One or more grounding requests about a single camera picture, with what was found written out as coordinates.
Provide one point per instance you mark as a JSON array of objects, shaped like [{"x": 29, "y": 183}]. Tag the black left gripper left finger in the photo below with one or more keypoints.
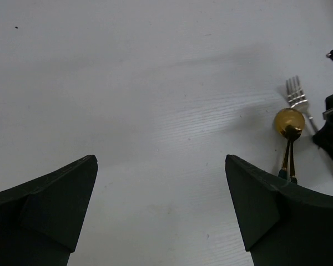
[{"x": 41, "y": 220}]

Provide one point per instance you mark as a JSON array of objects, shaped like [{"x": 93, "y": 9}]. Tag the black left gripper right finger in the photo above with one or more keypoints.
[{"x": 281, "y": 223}]

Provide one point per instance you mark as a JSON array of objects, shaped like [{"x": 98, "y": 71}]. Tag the gold spoon green handle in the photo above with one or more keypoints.
[
  {"x": 288, "y": 123},
  {"x": 292, "y": 174}
]

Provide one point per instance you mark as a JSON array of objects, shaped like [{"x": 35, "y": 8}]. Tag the silver fork green handle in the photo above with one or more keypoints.
[{"x": 297, "y": 100}]

